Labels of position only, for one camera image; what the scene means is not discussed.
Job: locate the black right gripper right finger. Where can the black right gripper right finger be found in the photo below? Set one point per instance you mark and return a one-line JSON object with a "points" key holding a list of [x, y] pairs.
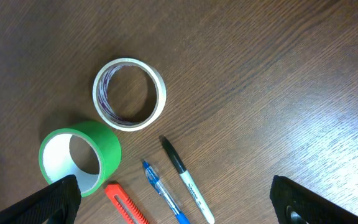
{"points": [[294, 203]]}

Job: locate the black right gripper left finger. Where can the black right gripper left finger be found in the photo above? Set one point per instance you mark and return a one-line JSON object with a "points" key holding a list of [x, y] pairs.
{"points": [[57, 203]]}

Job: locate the green tape roll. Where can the green tape roll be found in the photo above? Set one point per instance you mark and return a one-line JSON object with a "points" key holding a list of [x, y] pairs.
{"points": [[56, 162]]}

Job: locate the orange utility knife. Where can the orange utility knife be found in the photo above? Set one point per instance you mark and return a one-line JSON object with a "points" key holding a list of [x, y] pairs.
{"points": [[124, 204]]}

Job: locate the white masking tape roll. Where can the white masking tape roll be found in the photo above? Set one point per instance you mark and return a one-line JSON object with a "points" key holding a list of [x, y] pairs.
{"points": [[100, 94]]}

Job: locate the blue ballpoint pen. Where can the blue ballpoint pen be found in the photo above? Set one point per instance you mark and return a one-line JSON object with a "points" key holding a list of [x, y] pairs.
{"points": [[156, 183]]}

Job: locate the black white marker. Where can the black white marker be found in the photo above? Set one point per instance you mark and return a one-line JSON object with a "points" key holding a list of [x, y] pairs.
{"points": [[187, 179]]}

